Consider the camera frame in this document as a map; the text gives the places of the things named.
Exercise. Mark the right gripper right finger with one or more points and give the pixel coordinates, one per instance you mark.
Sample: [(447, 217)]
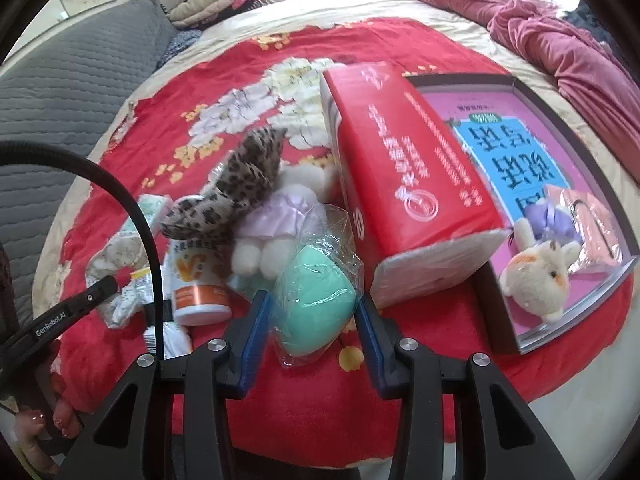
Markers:
[(378, 338)]

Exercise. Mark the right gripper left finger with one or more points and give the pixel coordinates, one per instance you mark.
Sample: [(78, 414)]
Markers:
[(246, 339)]

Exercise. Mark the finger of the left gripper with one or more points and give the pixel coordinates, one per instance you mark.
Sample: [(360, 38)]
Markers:
[(66, 313)]

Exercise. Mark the green sponge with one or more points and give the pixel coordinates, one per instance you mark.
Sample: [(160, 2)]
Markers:
[(316, 294)]

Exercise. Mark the red tissue pack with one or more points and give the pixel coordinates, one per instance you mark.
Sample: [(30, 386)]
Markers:
[(423, 217)]

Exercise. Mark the purple dressed cat plush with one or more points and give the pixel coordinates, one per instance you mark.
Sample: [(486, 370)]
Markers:
[(536, 277)]

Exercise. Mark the pink item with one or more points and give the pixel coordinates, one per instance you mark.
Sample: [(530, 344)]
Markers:
[(601, 251)]

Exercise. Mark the pink dressed bear plush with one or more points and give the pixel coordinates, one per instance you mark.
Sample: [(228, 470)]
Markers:
[(265, 240)]

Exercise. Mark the person left hand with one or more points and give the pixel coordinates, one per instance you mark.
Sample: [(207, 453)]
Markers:
[(30, 423)]

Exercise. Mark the orange white bottle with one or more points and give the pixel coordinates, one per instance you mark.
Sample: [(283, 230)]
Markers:
[(199, 296)]

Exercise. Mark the white tube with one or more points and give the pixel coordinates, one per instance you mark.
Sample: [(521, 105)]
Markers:
[(176, 340)]

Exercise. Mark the green tissue packet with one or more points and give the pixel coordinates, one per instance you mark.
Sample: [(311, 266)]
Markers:
[(122, 255)]

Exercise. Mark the red floral blanket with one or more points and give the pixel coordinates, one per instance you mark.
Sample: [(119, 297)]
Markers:
[(325, 413)]

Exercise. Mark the grey quilted headboard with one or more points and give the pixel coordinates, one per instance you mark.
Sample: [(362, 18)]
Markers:
[(66, 93)]

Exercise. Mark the pink book tray box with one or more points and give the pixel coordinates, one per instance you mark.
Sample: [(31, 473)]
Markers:
[(540, 199)]

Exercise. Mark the pink crumpled quilt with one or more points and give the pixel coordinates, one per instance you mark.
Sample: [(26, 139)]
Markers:
[(586, 72)]

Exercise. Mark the folded blankets stack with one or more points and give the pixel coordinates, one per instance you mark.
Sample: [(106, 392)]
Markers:
[(201, 14)]

